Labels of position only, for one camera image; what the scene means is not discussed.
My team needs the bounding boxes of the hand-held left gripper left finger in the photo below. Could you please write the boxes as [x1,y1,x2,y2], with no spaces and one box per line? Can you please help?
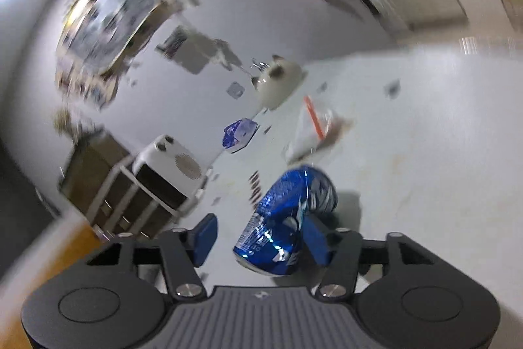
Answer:
[84,213,219,301]

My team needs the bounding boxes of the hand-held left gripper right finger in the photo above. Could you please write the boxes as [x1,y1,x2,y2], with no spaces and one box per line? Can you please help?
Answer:
[304,216,436,299]

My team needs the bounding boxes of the crushed blue can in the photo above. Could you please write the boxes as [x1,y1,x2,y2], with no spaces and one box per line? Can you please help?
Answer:
[232,165,339,277]

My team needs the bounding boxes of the white fan heater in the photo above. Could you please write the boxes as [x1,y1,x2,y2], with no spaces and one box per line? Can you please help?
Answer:
[131,134,213,217]

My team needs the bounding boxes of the small blue white packet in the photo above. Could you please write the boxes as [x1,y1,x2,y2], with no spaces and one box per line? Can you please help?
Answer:
[221,117,261,154]

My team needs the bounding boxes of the clear zip bag red stripe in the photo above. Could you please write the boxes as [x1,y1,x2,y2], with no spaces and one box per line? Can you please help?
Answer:
[283,95,354,166]

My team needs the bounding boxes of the white cat with dark ears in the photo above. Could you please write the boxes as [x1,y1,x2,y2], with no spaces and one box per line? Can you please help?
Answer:
[251,54,305,111]

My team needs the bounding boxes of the brown cabinet with white frame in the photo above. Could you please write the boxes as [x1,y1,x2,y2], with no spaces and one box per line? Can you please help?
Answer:
[59,128,173,240]

